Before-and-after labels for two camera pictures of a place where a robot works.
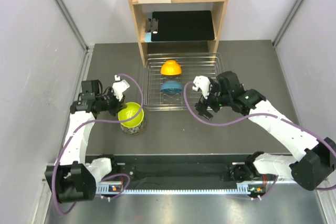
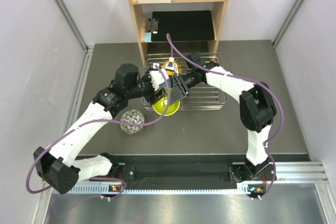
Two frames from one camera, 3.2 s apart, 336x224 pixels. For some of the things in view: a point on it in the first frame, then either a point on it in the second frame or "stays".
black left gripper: (119, 105) → (152, 96)
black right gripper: (200, 107) → (179, 90)
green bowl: (132, 108) → (160, 106)
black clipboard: (178, 25) stays
